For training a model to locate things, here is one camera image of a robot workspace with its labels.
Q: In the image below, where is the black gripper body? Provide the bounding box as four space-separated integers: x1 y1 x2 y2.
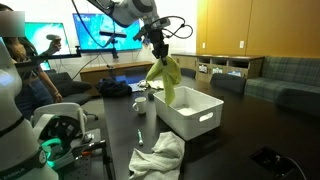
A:
148 30 169 59

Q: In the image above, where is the yellow towel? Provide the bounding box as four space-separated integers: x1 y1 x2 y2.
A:
146 56 182 106

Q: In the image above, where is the green white marker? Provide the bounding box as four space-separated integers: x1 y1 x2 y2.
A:
137 129 143 146

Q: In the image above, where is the white towel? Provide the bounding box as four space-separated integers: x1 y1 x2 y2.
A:
128 131 185 180

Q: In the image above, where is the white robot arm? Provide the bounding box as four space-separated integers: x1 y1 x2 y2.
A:
0 0 168 180

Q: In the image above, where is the white green robot base device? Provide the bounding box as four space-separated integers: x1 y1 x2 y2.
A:
31 103 106 170

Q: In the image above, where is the small dark cup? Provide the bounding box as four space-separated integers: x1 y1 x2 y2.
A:
148 90 155 101

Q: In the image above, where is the white plastic bucket bin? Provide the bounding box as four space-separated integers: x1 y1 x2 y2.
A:
154 86 224 141

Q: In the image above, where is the dark office chair far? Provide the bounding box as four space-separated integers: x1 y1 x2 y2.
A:
181 68 196 78

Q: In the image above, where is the dark office chair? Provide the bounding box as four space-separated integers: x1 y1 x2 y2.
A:
181 68 196 78
210 73 246 93

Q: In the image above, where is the wooden sideboard cabinet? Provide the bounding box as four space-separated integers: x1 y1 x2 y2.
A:
172 53 264 82

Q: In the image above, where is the crumpled white cloth far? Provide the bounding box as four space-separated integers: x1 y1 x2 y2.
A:
138 80 164 90

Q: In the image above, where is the white mug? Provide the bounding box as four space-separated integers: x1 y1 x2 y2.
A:
132 97 146 114

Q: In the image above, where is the black bag on table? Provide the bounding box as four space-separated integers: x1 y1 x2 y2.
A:
96 78 132 98

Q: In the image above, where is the dark office chair near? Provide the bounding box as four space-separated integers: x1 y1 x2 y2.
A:
210 73 246 93

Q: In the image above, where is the wooden low bench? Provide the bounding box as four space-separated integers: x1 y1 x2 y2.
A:
80 61 153 84

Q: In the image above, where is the grey lounge chair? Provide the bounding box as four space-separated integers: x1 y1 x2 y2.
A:
48 72 92 106

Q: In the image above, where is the plaid green sofa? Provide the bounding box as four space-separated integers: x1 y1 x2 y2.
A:
244 56 320 116

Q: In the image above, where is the seated person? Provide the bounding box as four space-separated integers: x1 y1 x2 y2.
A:
0 3 64 121

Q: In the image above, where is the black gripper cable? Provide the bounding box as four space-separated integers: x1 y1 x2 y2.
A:
143 15 194 40

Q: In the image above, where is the right wall monitor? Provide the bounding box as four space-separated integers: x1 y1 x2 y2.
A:
72 13 142 52

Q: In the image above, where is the wall monitor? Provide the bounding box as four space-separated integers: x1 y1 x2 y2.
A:
72 13 142 52
25 22 71 55

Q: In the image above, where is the left wall monitor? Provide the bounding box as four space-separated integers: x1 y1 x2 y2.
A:
25 22 71 55

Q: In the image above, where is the table cable port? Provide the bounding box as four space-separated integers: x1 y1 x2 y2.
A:
250 147 295 179

